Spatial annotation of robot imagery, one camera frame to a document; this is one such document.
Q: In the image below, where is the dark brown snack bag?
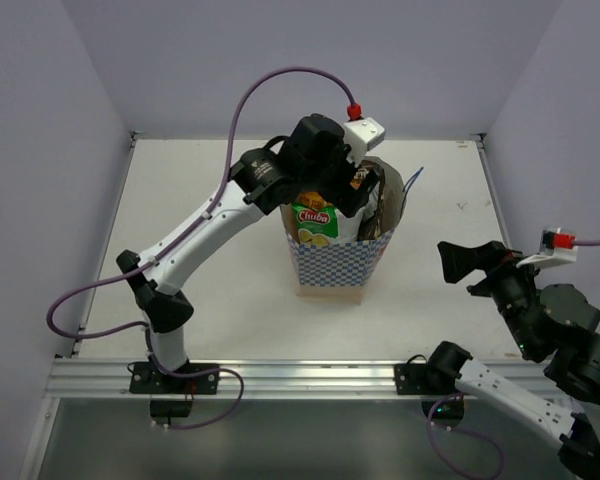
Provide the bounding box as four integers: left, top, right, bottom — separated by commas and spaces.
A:
351, 157, 386, 241

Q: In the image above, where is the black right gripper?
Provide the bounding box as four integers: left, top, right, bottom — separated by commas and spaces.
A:
437, 238, 549, 355

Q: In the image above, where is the blue checkered paper bag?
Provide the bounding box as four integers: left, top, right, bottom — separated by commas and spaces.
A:
280, 158, 424, 303

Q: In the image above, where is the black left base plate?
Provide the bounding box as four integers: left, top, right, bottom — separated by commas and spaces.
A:
127, 361, 219, 423

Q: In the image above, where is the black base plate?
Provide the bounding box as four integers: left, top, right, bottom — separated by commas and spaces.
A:
392, 354, 466, 421
127, 361, 219, 423

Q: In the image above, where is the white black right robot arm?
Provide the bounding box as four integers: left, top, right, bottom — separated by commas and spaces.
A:
425, 231, 600, 479

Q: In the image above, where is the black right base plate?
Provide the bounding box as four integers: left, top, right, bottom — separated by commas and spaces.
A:
392, 354, 466, 421

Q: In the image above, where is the green Chuba chips bag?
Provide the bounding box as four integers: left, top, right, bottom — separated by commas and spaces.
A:
292, 203, 339, 247

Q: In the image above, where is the yellow snack bag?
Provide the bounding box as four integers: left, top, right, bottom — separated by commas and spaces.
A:
297, 192, 330, 210

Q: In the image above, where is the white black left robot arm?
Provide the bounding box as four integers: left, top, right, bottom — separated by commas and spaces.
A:
116, 114, 386, 393

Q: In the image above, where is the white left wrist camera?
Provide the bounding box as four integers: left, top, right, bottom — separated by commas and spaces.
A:
343, 118, 386, 165

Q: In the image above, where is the aluminium mounting rail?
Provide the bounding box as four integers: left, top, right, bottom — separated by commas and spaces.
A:
43, 357, 581, 400

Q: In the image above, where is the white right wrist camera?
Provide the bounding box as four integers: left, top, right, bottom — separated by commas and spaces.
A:
516, 227, 578, 269

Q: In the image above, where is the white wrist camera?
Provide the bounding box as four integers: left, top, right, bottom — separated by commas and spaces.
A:
343, 118, 386, 165
516, 227, 578, 269

